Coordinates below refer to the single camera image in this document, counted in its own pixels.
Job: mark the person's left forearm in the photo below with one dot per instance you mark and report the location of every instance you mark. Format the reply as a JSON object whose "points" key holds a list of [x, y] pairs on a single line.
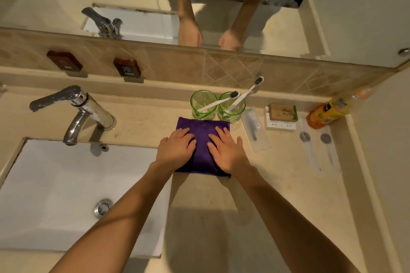
{"points": [[112, 228]]}

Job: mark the large wall mirror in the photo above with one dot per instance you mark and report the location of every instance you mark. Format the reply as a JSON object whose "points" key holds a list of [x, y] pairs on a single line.
{"points": [[352, 10]]}

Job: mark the purple cleaning cloth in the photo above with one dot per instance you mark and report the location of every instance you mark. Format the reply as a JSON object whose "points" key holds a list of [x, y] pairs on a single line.
{"points": [[201, 128]]}

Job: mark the person's right forearm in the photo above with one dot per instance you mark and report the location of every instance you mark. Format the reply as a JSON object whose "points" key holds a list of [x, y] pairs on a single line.
{"points": [[294, 228]]}

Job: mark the brown sign with red symbol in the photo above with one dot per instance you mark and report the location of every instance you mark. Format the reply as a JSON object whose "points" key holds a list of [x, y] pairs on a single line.
{"points": [[65, 61]]}

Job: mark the white rectangular sink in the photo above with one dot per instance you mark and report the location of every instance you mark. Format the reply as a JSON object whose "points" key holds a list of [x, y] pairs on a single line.
{"points": [[48, 180]]}

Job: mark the white soap dish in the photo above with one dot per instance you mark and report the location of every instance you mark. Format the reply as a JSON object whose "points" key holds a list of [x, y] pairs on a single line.
{"points": [[282, 126]]}

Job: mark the orange bottle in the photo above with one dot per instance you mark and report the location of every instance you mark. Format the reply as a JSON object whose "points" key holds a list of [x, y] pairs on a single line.
{"points": [[326, 112]]}

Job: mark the chrome sink drain stopper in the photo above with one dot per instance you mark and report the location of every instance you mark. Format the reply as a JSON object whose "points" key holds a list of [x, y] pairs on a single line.
{"points": [[103, 208]]}

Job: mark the chrome faucet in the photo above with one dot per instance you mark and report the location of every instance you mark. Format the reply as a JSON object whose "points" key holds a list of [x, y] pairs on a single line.
{"points": [[93, 109]]}

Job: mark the green glass cup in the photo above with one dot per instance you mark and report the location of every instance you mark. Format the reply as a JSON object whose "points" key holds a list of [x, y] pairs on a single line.
{"points": [[237, 116], [197, 103]]}

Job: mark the long clear plastic packet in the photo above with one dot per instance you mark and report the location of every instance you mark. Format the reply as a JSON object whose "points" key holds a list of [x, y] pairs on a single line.
{"points": [[256, 132]]}

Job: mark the white toothbrush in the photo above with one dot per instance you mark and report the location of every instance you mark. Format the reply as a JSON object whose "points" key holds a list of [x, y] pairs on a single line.
{"points": [[248, 92], [217, 102]]}

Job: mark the person's right hand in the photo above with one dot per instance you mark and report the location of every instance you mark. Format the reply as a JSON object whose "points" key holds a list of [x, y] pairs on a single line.
{"points": [[229, 154]]}

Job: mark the chrome mirror screw cap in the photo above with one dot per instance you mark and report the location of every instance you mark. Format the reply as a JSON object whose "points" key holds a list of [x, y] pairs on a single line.
{"points": [[404, 52]]}

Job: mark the brown sign with blue symbol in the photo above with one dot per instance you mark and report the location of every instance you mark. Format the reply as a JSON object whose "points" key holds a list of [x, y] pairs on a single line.
{"points": [[127, 67]]}

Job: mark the person's left hand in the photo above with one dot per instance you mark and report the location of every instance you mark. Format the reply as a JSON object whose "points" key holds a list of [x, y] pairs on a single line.
{"points": [[174, 151]]}

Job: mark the brown soap box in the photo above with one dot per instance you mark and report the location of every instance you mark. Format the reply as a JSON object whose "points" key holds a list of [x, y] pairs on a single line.
{"points": [[282, 112]]}

